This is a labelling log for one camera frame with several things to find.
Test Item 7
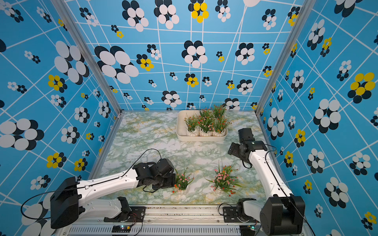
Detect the pink potted gypsophila front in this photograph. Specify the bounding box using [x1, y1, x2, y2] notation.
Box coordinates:
[172, 169, 195, 193]

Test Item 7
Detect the pink potted gypsophila large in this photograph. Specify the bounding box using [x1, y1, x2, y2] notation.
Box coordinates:
[205, 162, 242, 197]

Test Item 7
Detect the orange potted gypsophila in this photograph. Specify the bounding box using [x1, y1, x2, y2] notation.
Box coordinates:
[213, 117, 231, 137]

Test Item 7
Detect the red potted gypsophila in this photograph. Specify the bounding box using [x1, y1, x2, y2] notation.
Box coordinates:
[198, 116, 214, 137]
[184, 115, 199, 136]
[212, 104, 226, 119]

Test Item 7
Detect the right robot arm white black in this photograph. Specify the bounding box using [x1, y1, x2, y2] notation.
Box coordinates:
[228, 128, 306, 236]

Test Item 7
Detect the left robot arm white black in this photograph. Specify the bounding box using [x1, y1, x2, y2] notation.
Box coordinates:
[50, 158, 176, 229]

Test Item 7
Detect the white plastic storage box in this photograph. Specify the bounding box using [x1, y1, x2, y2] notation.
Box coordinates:
[176, 110, 228, 142]

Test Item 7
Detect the left controller board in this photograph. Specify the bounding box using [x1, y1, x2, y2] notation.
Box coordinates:
[111, 225, 132, 235]

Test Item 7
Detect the controller board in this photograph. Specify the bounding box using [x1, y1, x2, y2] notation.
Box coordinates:
[111, 225, 132, 235]
[239, 225, 256, 236]

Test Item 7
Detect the right controller board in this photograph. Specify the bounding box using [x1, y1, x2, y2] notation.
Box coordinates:
[239, 225, 256, 236]

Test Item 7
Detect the aluminium front rail frame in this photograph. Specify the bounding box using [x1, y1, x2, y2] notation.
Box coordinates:
[54, 204, 314, 236]

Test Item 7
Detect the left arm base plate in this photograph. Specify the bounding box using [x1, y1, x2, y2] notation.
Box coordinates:
[104, 206, 147, 223]

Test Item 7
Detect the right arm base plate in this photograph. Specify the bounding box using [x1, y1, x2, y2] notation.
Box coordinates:
[221, 206, 259, 224]

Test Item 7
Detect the right aluminium corner post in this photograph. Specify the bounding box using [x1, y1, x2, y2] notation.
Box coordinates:
[255, 0, 317, 116]

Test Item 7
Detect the aluminium corner post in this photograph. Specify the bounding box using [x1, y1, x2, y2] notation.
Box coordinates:
[51, 0, 123, 115]
[255, 0, 317, 116]

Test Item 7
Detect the left aluminium corner post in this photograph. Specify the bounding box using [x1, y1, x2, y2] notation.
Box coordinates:
[51, 0, 123, 115]

